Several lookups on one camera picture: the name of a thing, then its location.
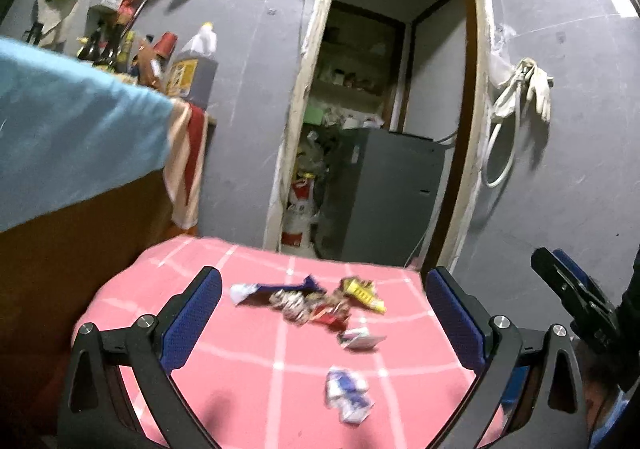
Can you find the grey washing machine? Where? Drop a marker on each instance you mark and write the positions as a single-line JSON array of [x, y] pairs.
[[380, 195]]

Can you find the red cup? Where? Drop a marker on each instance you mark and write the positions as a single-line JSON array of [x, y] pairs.
[[165, 46]]

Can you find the pink checked tablecloth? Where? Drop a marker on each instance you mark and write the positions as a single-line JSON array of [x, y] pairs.
[[257, 381]]

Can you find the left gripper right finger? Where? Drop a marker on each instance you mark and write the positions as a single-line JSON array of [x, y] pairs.
[[535, 372]]

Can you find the blue striped towel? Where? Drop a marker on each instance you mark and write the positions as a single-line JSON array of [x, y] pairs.
[[71, 132]]

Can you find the paper trash pile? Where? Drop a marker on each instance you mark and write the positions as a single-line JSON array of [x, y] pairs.
[[329, 309]]

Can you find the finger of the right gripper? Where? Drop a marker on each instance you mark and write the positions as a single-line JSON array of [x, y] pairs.
[[587, 282], [611, 332]]

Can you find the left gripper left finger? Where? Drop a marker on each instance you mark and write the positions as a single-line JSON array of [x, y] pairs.
[[96, 411]]

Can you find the brown wooden cabinet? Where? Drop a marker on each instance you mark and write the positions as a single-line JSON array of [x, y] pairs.
[[51, 267]]

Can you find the yellow green wrapper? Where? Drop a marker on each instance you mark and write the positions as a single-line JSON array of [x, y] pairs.
[[363, 292]]

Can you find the blue white wrapper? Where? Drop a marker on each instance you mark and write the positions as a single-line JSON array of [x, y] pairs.
[[348, 392]]

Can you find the large oil jug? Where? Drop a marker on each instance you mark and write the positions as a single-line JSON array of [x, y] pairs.
[[192, 74]]

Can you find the cream rubber gloves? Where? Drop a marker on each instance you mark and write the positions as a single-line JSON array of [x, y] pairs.
[[535, 84]]

